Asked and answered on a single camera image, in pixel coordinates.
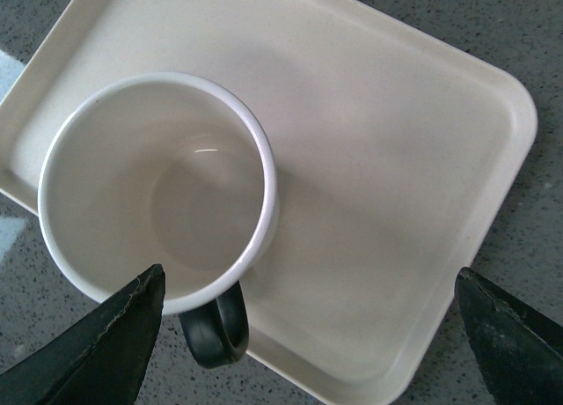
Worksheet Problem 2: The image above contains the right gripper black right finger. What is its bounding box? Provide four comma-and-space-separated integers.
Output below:
455, 268, 562, 404

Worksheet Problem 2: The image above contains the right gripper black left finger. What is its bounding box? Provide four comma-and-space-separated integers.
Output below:
1, 264, 165, 404

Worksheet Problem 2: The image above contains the white smiley mug black handle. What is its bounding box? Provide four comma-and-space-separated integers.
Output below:
38, 72, 279, 368

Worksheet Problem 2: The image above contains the beige rectangular tray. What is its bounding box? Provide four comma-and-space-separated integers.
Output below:
1, 0, 537, 404

